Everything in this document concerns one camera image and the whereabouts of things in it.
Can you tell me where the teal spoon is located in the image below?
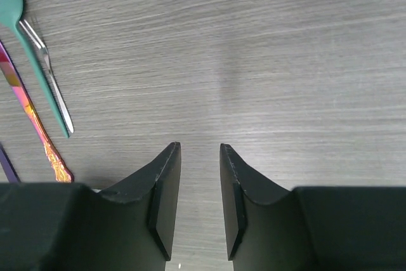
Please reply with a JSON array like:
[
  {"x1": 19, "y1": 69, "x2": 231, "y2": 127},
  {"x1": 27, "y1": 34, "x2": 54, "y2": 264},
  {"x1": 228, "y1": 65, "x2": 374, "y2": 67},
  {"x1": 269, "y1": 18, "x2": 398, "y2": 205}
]
[{"x1": 1, "y1": 0, "x2": 69, "y2": 138}]

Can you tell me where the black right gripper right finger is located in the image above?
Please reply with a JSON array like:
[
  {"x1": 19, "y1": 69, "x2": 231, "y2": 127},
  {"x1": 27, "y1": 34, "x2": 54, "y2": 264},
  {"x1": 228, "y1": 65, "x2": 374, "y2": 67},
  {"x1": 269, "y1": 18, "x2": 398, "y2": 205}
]
[{"x1": 219, "y1": 144, "x2": 405, "y2": 270}]

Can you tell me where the dark fork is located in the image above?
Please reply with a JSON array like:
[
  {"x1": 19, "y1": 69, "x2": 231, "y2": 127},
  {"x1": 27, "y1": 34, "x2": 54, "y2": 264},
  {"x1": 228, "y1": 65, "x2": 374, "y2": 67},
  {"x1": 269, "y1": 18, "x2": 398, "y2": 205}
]
[{"x1": 19, "y1": 19, "x2": 74, "y2": 134}]

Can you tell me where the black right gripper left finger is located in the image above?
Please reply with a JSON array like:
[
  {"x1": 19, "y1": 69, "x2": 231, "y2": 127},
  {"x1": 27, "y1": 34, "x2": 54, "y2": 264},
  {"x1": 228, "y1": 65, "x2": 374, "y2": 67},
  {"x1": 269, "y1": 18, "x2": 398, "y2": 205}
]
[{"x1": 1, "y1": 142, "x2": 181, "y2": 270}]

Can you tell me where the purple metallic spoon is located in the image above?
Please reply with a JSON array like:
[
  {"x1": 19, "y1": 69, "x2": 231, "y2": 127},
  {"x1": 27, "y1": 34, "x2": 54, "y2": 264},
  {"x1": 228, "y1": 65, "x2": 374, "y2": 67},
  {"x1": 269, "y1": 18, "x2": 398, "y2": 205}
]
[{"x1": 0, "y1": 145, "x2": 20, "y2": 183}]

